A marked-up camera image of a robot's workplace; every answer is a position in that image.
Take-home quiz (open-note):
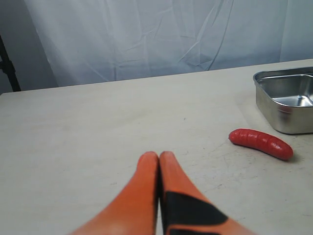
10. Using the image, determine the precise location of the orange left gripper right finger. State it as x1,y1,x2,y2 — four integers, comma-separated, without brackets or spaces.
159,151,254,235

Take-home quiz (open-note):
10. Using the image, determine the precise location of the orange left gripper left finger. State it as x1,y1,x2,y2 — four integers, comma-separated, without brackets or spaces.
72,151,159,235

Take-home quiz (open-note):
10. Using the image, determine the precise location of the red toy sausage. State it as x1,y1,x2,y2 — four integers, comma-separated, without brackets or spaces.
228,128,293,161

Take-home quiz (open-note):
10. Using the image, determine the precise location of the stainless steel lunch box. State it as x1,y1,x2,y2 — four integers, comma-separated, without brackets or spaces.
253,67,313,135

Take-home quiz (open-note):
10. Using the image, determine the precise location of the blue-grey backdrop cloth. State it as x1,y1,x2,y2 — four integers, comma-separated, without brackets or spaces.
0,0,313,90

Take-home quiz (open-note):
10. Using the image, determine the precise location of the black stand pole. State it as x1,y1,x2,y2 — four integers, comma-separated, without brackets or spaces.
0,37,21,92

